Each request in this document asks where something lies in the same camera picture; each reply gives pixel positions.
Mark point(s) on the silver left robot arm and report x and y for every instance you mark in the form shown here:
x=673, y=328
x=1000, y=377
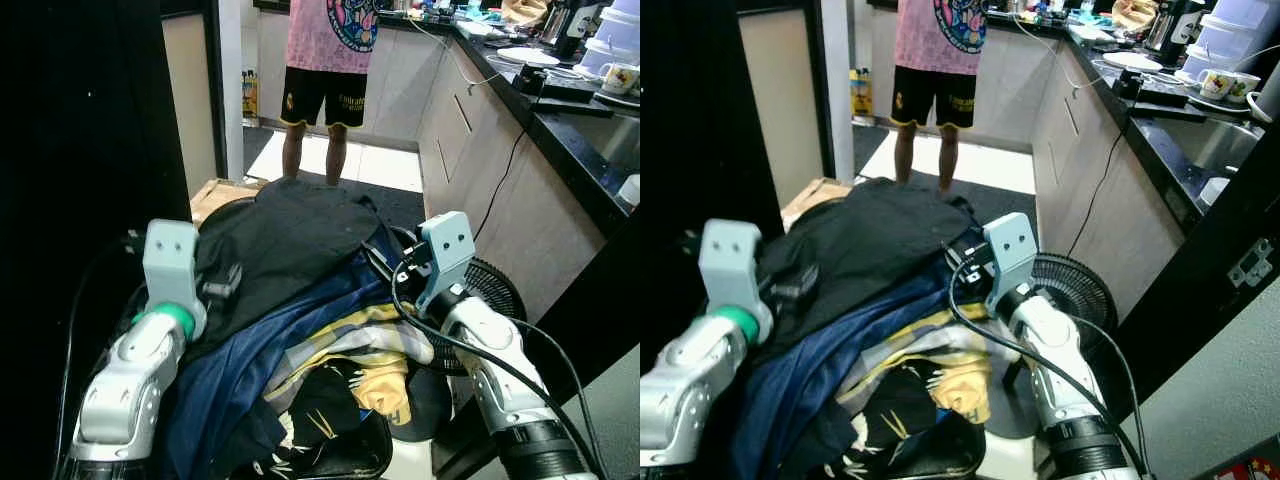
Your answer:
x=130, y=380
x=680, y=385

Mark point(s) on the black fan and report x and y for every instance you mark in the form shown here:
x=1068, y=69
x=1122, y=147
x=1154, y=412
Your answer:
x=490, y=290
x=1075, y=285

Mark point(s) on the brown cardboard box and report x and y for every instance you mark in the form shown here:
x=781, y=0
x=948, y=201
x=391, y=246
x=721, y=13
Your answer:
x=815, y=195
x=215, y=193

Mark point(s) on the yellow white striped garment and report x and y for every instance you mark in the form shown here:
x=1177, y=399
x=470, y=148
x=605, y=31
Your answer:
x=340, y=335
x=900, y=340

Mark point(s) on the navy blue garment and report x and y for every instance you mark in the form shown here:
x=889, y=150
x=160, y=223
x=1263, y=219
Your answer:
x=790, y=385
x=220, y=380

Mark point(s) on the beige kitchen cabinet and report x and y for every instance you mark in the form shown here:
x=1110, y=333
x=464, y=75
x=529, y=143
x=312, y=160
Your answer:
x=1100, y=210
x=500, y=200

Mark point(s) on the tan cloth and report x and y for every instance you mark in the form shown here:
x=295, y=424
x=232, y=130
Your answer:
x=385, y=395
x=962, y=392

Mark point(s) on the black printed garment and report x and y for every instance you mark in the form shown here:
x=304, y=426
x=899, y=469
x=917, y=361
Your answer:
x=320, y=420
x=890, y=420

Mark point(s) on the yellow bottle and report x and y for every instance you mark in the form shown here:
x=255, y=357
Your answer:
x=250, y=95
x=860, y=92

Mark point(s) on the black tall cabinet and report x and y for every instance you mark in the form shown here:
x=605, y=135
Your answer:
x=700, y=110
x=90, y=120

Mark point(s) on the black kitchen counter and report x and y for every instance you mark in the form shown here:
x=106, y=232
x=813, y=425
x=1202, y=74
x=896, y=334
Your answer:
x=1150, y=130
x=570, y=140

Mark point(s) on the person in pink shirt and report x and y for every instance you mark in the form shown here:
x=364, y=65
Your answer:
x=325, y=50
x=935, y=55

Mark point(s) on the stainless steel sink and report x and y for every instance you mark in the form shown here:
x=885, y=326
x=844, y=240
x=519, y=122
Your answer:
x=1215, y=145
x=610, y=140

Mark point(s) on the black flat appliance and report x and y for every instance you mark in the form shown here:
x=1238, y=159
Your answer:
x=560, y=92
x=1160, y=98

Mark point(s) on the white plate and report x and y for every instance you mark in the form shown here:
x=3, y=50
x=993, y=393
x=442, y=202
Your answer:
x=1133, y=62
x=528, y=57

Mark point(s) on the white patterned mug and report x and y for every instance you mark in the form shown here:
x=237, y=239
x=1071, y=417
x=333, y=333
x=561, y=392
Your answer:
x=1215, y=85
x=620, y=78
x=1245, y=90

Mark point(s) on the metal door latch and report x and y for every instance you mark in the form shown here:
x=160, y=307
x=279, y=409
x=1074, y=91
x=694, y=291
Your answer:
x=1252, y=264

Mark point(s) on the stack of white containers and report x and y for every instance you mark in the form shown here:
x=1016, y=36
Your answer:
x=1240, y=35
x=615, y=40

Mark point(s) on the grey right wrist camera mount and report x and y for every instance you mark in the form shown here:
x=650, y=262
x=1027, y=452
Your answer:
x=447, y=250
x=1012, y=250

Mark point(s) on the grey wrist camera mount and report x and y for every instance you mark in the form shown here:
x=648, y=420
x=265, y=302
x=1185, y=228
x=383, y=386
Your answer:
x=170, y=265
x=447, y=250
x=1012, y=250
x=728, y=265

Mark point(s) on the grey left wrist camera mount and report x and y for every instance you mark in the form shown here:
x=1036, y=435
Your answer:
x=170, y=265
x=728, y=265

